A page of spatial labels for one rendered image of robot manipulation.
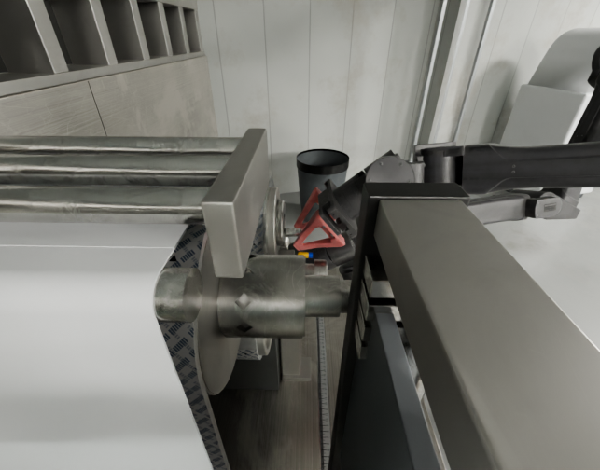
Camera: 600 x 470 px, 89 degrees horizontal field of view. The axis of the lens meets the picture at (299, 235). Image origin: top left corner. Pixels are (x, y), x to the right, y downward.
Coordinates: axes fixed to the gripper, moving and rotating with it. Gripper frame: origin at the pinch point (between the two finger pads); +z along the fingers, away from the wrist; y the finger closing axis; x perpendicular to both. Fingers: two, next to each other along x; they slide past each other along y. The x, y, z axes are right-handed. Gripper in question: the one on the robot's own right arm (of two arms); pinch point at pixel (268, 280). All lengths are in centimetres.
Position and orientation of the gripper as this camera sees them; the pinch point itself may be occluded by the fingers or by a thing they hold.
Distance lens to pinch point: 65.3
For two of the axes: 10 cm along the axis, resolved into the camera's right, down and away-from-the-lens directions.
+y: 0.2, -5.5, 8.4
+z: -8.7, 4.0, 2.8
